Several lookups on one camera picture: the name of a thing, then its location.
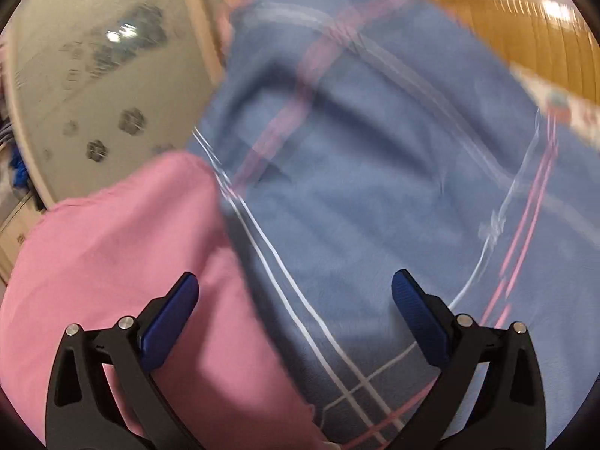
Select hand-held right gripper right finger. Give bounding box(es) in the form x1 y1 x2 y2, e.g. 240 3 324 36
384 269 547 450

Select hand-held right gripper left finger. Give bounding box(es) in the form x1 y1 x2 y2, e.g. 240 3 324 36
44 272 207 450

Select pink and cream hooded jacket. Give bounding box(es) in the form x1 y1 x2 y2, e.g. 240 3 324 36
0 152 329 450

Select dark blue clothes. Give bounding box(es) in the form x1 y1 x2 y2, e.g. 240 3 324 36
7 147 31 188

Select blue plaid bed sheet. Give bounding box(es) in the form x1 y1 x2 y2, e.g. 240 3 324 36
187 0 600 448

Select cream wardrobe drawer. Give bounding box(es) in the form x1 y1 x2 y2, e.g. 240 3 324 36
0 216 48 268

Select pink quilt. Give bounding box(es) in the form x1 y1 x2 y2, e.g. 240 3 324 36
216 2 237 73

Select frosted floral sliding door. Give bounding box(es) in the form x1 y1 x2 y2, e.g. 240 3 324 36
4 0 226 198

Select wooden headboard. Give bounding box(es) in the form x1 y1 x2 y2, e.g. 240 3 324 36
431 0 600 104

